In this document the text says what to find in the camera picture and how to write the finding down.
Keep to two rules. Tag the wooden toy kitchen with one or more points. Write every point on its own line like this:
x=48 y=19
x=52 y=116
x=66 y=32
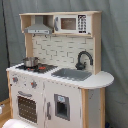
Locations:
x=87 y=97

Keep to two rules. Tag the right red stove knob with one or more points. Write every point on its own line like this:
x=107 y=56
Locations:
x=33 y=84

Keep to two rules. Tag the oven door with handle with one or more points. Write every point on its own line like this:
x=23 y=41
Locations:
x=27 y=107

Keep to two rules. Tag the grey range hood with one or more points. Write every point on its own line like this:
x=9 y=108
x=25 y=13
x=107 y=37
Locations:
x=38 y=27

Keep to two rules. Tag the white toy microwave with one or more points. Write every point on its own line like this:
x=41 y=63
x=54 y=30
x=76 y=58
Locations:
x=70 y=24

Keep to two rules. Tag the grey toy sink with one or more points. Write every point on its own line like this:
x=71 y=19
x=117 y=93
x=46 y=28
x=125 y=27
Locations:
x=72 y=74

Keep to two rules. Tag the silver cooking pot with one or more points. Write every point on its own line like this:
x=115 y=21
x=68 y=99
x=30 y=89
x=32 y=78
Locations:
x=30 y=61

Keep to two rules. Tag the red stove knob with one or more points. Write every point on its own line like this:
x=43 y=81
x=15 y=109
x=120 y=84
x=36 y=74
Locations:
x=15 y=79
x=33 y=84

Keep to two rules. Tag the black toy faucet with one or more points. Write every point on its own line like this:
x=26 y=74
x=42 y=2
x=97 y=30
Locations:
x=80 y=65

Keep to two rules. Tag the grey ice dispenser panel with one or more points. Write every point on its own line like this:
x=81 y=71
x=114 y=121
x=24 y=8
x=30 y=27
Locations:
x=62 y=107

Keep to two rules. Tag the left red stove knob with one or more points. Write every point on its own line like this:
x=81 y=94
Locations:
x=15 y=79

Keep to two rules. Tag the black stove top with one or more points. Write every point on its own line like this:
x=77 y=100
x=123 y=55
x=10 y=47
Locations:
x=40 y=68

